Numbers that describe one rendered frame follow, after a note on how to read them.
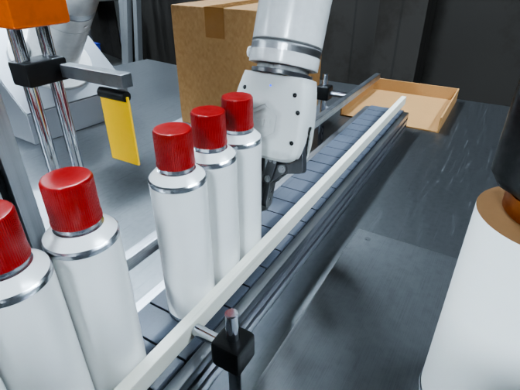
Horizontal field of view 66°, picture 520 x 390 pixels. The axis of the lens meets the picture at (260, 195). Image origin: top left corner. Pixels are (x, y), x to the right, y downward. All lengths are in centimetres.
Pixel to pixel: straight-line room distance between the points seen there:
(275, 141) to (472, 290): 27
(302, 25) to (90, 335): 36
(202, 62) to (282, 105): 51
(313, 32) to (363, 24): 268
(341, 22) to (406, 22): 56
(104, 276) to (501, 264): 26
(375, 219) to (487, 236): 43
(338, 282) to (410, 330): 9
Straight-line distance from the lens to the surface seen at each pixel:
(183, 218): 36
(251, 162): 43
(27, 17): 34
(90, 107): 114
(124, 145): 34
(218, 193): 40
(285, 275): 53
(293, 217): 53
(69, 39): 105
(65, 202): 28
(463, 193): 84
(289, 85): 47
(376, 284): 50
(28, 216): 44
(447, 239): 70
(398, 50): 290
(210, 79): 96
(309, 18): 48
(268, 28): 48
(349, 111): 119
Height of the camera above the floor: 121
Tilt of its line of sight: 30 degrees down
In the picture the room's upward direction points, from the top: straight up
